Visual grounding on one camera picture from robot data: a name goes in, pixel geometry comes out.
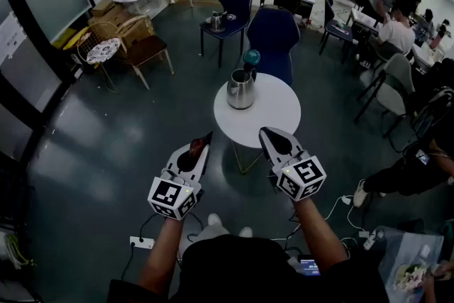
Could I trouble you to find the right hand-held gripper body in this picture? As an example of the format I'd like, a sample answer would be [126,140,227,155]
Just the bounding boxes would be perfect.
[268,149,327,202]

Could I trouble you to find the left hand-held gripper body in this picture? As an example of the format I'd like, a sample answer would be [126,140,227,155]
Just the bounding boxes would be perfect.
[148,166,206,221]

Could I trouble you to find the person's right forearm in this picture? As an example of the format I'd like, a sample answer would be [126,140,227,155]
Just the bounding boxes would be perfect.
[293,197,350,272]

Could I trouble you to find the person's left forearm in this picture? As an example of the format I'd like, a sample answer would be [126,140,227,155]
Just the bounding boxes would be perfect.
[137,216,184,295]

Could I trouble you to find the round white side table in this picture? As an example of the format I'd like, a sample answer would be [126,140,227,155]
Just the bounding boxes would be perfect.
[213,72,301,175]

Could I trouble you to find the white power strip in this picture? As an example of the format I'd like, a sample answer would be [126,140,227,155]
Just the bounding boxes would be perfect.
[129,236,156,250]
[358,228,386,251]

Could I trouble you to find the phone with lit screen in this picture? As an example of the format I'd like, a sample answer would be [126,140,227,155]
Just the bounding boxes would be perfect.
[297,254,322,277]

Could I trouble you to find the person's black shirt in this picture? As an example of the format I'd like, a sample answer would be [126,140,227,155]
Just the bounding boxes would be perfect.
[106,233,391,303]

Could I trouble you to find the brown wooden chair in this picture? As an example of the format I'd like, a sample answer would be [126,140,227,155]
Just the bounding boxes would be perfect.
[116,15,175,90]

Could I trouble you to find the wide dark blue chair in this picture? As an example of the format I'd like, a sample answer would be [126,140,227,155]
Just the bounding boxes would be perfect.
[245,6,301,87]

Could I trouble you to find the grey chair black legs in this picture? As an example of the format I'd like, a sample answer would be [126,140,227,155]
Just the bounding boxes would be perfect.
[353,53,418,139]

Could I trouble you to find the dark chair black legs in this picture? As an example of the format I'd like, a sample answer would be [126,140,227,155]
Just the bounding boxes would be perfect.
[318,0,355,65]

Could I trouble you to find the table with grey-blue cloth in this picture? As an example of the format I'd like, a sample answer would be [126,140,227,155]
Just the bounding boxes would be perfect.
[377,226,446,303]

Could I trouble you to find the small steel kettle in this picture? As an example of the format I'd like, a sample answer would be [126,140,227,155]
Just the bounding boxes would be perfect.
[210,11,228,33]

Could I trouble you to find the large cardboard box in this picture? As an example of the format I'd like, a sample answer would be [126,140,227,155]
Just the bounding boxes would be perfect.
[87,6,155,47]

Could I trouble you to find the flower bouquet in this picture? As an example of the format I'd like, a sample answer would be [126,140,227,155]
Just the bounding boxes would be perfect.
[393,262,439,292]

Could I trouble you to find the narrow dark blue chair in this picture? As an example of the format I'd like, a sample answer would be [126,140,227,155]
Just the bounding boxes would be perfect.
[199,0,253,68]

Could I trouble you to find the small cardboard box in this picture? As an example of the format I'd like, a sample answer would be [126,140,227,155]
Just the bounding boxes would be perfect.
[91,0,115,17]

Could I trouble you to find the white charger with cable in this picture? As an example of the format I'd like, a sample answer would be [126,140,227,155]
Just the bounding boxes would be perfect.
[324,194,373,235]

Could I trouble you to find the gold wire chair patterned cushion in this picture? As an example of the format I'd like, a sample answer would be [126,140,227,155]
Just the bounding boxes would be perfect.
[77,21,123,94]

